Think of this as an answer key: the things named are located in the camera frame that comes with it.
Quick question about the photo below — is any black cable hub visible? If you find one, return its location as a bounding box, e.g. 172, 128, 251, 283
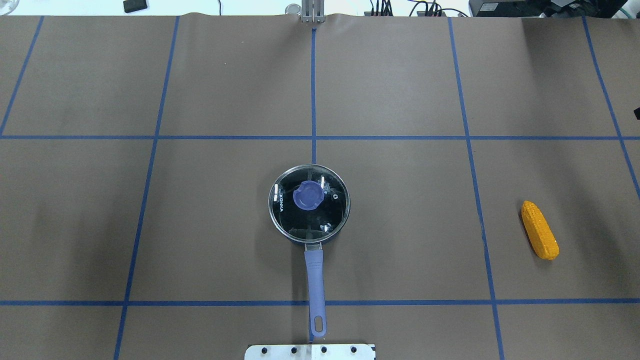
409, 0, 446, 18

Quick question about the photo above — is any aluminium frame post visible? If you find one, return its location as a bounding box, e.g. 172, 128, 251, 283
300, 0, 326, 24

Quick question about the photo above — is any small black device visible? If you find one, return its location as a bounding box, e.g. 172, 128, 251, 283
122, 0, 148, 14

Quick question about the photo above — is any dark blue saucepan purple handle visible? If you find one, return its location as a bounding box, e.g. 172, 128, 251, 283
268, 164, 351, 339

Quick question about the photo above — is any glass pot lid purple knob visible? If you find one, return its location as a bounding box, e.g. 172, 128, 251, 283
267, 163, 351, 245

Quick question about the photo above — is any yellow toy corn cob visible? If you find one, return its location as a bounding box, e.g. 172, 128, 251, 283
520, 200, 560, 261

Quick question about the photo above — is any black monitor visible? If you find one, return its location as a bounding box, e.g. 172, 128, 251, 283
468, 0, 627, 19

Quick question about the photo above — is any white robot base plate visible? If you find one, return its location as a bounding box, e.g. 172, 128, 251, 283
244, 343, 377, 360

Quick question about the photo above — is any brown paper table cover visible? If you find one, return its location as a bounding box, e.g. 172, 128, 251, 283
1, 13, 639, 360

